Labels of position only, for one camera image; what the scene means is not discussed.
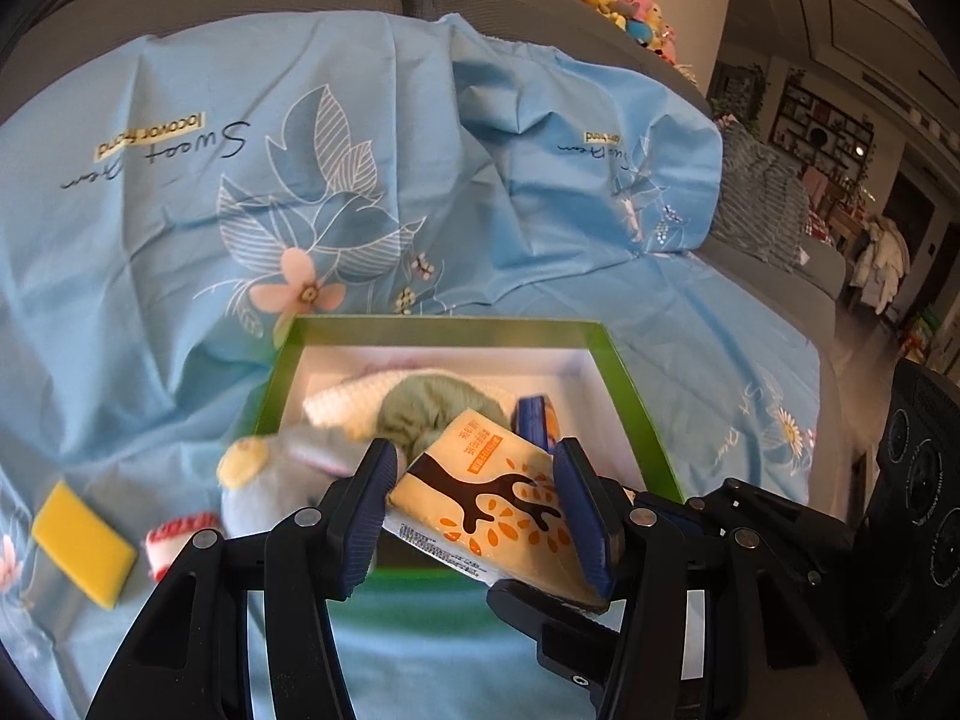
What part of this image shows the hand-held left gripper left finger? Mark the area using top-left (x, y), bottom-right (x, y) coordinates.
top-left (86, 437), bottom-right (400, 720)

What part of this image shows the green box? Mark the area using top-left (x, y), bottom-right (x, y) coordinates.
top-left (255, 315), bottom-right (688, 592)

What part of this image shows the pile of colourful plush toys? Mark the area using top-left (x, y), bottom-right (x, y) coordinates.
top-left (531, 0), bottom-right (700, 89)

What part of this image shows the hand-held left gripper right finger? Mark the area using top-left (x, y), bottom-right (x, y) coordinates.
top-left (553, 437), bottom-right (872, 720)

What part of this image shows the yellow sponge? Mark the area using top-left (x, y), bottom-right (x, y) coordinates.
top-left (31, 484), bottom-right (140, 611)

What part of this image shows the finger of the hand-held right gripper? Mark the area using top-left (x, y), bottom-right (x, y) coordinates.
top-left (636, 478), bottom-right (857, 542)
top-left (486, 581), bottom-right (623, 692)

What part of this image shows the white clothing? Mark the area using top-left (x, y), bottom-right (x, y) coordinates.
top-left (850, 214), bottom-right (913, 317)

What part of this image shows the blue packet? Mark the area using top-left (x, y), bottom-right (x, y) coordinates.
top-left (514, 394), bottom-right (561, 460)

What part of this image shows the light blue printed sheet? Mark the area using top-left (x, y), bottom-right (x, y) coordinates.
top-left (0, 10), bottom-right (820, 720)

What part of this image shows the green plant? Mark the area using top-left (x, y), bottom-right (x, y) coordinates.
top-left (709, 62), bottom-right (775, 122)

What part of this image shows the white and beige towel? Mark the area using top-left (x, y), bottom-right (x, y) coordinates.
top-left (304, 362), bottom-right (520, 442)

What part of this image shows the green cloth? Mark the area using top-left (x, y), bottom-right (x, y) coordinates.
top-left (373, 377), bottom-right (497, 467)

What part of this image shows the light blue plush toy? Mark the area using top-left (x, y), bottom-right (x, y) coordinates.
top-left (217, 422), bottom-right (377, 541)

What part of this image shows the red and white sponge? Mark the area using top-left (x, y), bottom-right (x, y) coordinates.
top-left (144, 512), bottom-right (224, 583)

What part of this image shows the orange snack packet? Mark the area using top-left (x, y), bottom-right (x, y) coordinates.
top-left (384, 411), bottom-right (611, 613)

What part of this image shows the red checkered cloth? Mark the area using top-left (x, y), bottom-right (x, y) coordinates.
top-left (801, 206), bottom-right (857, 242)

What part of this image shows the grey striped pillow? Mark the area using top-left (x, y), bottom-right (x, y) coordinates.
top-left (709, 116), bottom-right (812, 272)

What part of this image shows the black speaker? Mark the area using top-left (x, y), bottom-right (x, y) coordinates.
top-left (862, 358), bottom-right (960, 605)

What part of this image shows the dark wall shelf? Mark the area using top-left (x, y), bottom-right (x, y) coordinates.
top-left (772, 81), bottom-right (880, 190)

